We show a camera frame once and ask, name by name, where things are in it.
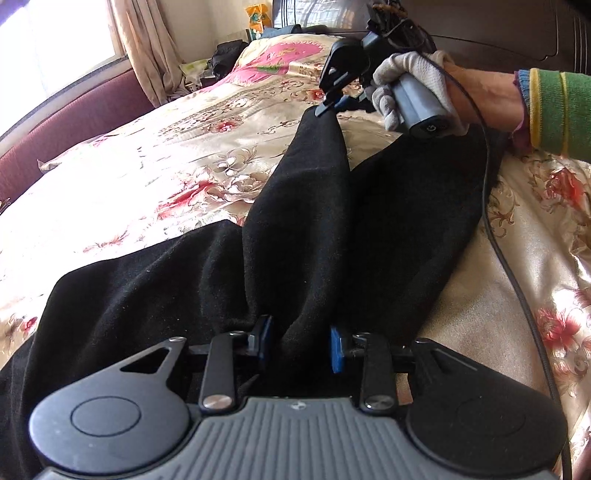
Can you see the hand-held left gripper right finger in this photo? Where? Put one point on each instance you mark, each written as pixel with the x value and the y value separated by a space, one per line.
pixel 336 350

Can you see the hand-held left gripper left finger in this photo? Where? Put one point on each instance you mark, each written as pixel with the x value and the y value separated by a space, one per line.
pixel 264 339

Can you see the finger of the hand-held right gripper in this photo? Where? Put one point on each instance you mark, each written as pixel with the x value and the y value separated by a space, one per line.
pixel 353 101
pixel 339 64

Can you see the black pants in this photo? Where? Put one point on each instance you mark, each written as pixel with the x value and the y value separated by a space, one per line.
pixel 295 249

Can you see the person's right forearm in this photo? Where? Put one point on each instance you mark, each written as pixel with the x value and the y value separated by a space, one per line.
pixel 554 110

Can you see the person's right hand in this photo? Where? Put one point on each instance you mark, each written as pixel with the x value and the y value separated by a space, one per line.
pixel 415 64

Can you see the blue folded cloth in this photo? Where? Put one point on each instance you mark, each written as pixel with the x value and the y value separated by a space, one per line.
pixel 281 31

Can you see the orange snack packet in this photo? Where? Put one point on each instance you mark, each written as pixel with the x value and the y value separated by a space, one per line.
pixel 257 16

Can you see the black clothes pile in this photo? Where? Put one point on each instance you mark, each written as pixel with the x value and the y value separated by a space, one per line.
pixel 228 57

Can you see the dark wooden headboard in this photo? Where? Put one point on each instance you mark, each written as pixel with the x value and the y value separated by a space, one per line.
pixel 508 32

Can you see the white green plastic bag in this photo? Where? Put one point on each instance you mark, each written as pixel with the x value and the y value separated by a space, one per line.
pixel 191 71

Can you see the beige patterned curtain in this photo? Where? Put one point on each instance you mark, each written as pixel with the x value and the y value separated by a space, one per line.
pixel 147 46

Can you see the floral satin bedspread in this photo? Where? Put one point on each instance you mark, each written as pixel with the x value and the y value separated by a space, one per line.
pixel 161 152

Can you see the maroon upholstered bench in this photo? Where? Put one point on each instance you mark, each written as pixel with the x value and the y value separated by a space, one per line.
pixel 69 124

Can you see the bright window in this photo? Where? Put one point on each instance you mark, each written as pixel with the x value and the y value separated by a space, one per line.
pixel 55 41

